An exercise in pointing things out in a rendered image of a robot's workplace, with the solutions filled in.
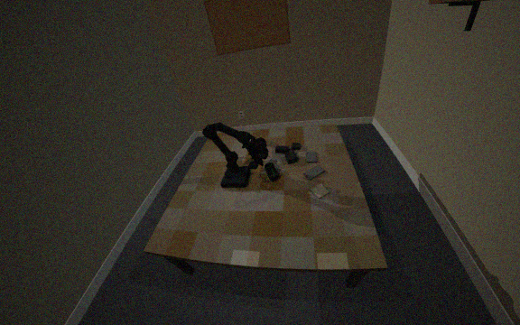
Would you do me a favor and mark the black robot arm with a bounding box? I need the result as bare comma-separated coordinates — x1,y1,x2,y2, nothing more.
202,123,269,174

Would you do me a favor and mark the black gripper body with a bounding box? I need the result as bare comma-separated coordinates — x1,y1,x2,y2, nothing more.
248,149,260,169

